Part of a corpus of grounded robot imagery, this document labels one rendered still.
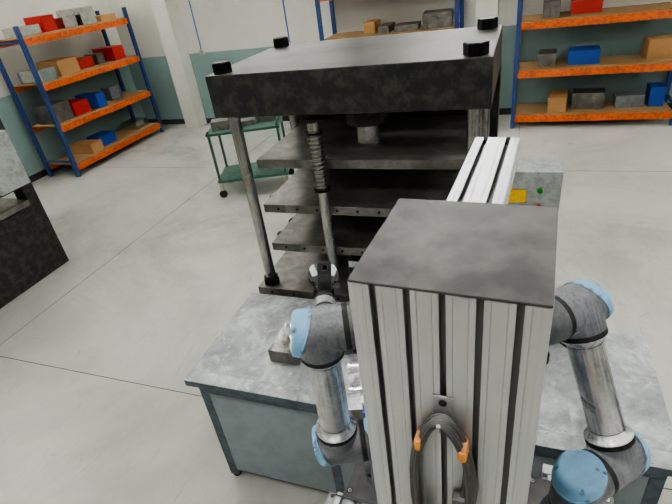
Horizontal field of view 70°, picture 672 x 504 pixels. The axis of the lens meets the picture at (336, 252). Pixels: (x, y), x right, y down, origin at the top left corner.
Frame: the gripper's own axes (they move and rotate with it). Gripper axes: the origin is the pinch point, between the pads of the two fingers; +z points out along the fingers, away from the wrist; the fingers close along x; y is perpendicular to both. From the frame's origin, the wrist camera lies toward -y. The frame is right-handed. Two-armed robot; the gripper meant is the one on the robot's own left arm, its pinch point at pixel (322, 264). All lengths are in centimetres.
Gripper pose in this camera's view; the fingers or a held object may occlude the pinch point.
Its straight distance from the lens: 174.0
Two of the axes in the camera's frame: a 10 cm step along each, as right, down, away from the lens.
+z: -0.6, -5.1, 8.6
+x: 10.0, -0.2, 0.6
